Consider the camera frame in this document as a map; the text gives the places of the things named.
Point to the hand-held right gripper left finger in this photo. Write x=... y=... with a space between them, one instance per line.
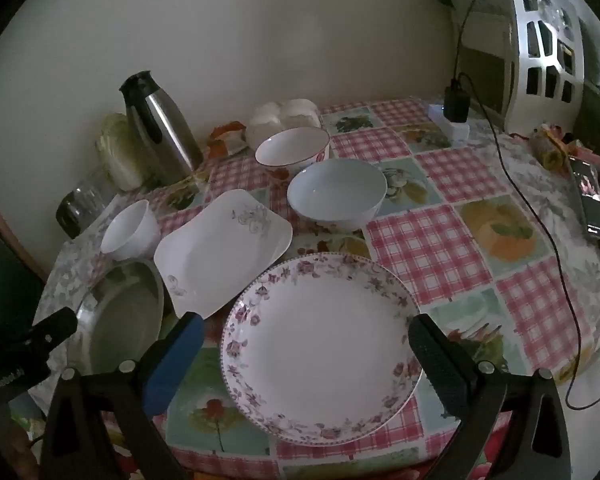
x=172 y=365

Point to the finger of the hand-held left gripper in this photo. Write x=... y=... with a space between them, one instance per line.
x=55 y=329

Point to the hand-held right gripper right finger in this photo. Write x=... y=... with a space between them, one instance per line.
x=437 y=360

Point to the metal basin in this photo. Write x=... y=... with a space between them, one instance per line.
x=120 y=310

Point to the rectangular white plate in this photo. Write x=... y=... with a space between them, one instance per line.
x=215 y=255

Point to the round floral rim plate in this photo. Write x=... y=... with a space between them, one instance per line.
x=320 y=350

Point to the small white cup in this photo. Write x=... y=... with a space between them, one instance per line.
x=130 y=232

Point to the large plain white bowl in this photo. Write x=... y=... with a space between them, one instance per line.
x=335 y=190

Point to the red rimmed floral bowl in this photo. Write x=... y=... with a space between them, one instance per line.
x=290 y=147

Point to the dark glass jar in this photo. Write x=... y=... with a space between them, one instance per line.
x=77 y=212

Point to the checked picture tablecloth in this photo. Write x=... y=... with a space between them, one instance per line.
x=430 y=240

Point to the napa cabbage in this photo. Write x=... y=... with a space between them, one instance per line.
x=117 y=155

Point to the black smartphone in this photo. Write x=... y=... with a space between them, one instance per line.
x=592 y=200

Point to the stainless steel thermos jug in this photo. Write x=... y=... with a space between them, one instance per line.
x=165 y=135

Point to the white power strip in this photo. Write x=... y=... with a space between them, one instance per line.
x=455 y=132

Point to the colourful snack packets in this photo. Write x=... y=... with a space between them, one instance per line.
x=550 y=152

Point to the orange snack packet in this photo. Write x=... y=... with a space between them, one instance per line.
x=227 y=132

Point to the pack of white paper rolls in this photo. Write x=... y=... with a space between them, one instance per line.
x=280 y=115

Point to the white plastic lattice basket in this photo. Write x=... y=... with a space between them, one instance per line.
x=520 y=60

